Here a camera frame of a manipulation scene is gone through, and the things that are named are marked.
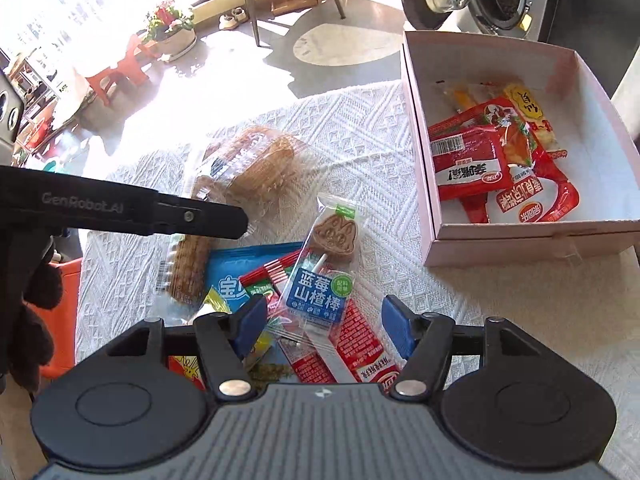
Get yellow red candy bag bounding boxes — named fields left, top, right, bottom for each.
left=167, top=287, right=272, bottom=390

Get blue seaweed snack bag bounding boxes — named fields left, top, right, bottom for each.
left=205, top=242, right=303, bottom=312

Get long brown wafer stick pack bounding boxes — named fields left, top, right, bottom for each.
left=156, top=234, right=214, bottom=306

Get long red snack packet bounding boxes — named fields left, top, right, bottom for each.
left=240, top=250, right=399, bottom=389

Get blueberry hawthorn lollipop packet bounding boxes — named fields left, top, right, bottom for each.
left=279, top=193, right=367, bottom=335

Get round bread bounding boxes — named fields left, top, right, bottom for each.
left=191, top=126, right=314, bottom=222

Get black gloved hand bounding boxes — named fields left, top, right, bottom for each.
left=1, top=226, right=63, bottom=393

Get orange plastic chair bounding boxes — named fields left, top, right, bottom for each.
left=34, top=258, right=82, bottom=379

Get white textured tablecloth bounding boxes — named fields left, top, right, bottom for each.
left=84, top=81, right=639, bottom=479

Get red plastic stool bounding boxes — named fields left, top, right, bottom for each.
left=85, top=35, right=160, bottom=107

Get red snack packets in box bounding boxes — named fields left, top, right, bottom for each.
left=427, top=80, right=580, bottom=224

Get pink cardboard box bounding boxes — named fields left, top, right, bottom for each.
left=401, top=30, right=639, bottom=266

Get flower pot with plants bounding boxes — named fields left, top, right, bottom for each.
left=142, top=2, right=198, bottom=63

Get pair of slippers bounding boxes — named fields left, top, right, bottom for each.
left=218, top=6, right=250, bottom=30

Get grey washing machine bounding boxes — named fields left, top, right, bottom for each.
left=401, top=0, right=639, bottom=94

